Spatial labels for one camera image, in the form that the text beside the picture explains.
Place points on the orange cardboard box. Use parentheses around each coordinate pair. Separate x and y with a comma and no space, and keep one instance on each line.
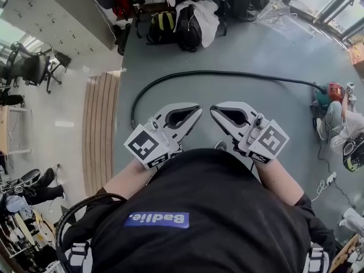
(357,53)

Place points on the person's right shoe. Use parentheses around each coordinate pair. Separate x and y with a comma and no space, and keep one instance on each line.
(221,145)

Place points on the person's left forearm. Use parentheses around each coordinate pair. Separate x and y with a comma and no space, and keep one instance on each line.
(125,181)

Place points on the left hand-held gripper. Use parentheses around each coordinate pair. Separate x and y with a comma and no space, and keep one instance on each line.
(142,145)

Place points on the wooden slatted floor strip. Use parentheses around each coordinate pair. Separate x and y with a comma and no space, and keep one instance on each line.
(99,124)

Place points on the left gripper white camera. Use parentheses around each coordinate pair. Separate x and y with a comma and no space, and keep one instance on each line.
(155,124)

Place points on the right gripper white camera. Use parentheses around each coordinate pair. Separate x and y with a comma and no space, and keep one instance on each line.
(258,121)

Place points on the black office chair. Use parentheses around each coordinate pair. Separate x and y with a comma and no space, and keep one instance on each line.
(28,64)

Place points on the red and green vacuum cleaner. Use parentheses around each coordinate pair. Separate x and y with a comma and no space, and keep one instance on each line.
(334,91)

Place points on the white-legged wooden table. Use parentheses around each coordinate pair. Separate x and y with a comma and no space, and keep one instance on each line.
(4,124)

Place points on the white garment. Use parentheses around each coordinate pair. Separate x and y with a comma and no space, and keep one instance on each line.
(209,18)

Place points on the person's right forearm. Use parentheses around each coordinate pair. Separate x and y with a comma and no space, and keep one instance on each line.
(278,181)

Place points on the transparent umbrella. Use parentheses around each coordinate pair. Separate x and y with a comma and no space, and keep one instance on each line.
(278,16)

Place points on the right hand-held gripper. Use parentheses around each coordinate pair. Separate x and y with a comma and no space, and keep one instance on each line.
(267,141)

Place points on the yellow and black backpack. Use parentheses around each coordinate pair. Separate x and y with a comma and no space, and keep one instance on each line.
(162,24)

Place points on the person's black t-shirt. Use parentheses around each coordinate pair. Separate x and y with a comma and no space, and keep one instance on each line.
(199,186)

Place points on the white power strip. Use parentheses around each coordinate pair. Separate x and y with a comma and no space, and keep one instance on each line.
(331,178)

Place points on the gripper white camera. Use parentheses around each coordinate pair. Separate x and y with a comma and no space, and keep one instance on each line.
(258,121)
(155,124)

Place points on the white locker cabinet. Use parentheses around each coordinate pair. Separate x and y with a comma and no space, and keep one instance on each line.
(57,18)

